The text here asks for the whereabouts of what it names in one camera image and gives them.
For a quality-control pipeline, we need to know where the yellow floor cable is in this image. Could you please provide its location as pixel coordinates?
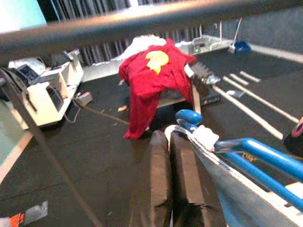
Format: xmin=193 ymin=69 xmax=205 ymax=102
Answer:
xmin=82 ymin=105 xmax=130 ymax=126

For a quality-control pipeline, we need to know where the black white bench frame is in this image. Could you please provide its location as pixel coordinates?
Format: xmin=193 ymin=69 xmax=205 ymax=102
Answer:
xmin=157 ymin=63 xmax=222 ymax=114

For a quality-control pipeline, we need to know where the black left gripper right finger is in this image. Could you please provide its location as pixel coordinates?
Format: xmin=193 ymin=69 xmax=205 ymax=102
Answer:
xmin=170 ymin=131 xmax=227 ymax=227

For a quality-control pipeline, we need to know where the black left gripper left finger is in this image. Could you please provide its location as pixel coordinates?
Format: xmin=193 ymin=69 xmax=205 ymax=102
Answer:
xmin=129 ymin=130 xmax=173 ymax=227

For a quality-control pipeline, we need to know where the grey power box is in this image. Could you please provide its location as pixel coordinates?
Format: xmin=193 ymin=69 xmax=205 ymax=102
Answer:
xmin=191 ymin=39 xmax=206 ymax=54

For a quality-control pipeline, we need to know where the blue dustpan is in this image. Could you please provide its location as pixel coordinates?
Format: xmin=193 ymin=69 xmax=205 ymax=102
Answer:
xmin=234 ymin=40 xmax=252 ymax=54

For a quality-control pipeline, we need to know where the white shelf unit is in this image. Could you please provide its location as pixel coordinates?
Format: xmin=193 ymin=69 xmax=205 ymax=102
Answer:
xmin=22 ymin=55 xmax=85 ymax=128

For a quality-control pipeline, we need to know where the small grey box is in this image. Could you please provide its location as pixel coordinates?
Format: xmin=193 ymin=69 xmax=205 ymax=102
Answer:
xmin=74 ymin=91 xmax=94 ymax=107

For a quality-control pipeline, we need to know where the white handled broom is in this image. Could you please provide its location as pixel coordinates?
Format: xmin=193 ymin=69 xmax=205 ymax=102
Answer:
xmin=227 ymin=17 xmax=243 ymax=54

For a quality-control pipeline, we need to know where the white metal frame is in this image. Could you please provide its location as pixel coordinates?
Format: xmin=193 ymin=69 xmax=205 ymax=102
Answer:
xmin=176 ymin=20 xmax=234 ymax=55

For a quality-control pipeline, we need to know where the blue plastic hanger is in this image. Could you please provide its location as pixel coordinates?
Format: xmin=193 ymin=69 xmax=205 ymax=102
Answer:
xmin=175 ymin=109 xmax=303 ymax=212

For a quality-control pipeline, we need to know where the dark grey curtain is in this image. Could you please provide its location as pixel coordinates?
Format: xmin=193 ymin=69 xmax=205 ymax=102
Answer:
xmin=37 ymin=0 xmax=237 ymax=68

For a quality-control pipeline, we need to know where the black printed T-shirt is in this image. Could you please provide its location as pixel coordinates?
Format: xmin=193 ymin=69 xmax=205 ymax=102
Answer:
xmin=282 ymin=115 xmax=303 ymax=164

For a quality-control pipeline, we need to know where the red cloth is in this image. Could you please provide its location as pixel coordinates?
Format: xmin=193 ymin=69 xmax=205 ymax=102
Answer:
xmin=117 ymin=38 xmax=197 ymax=140

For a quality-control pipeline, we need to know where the white printed T-shirt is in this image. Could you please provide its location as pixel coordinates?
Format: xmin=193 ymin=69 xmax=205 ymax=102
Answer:
xmin=164 ymin=124 xmax=303 ymax=227

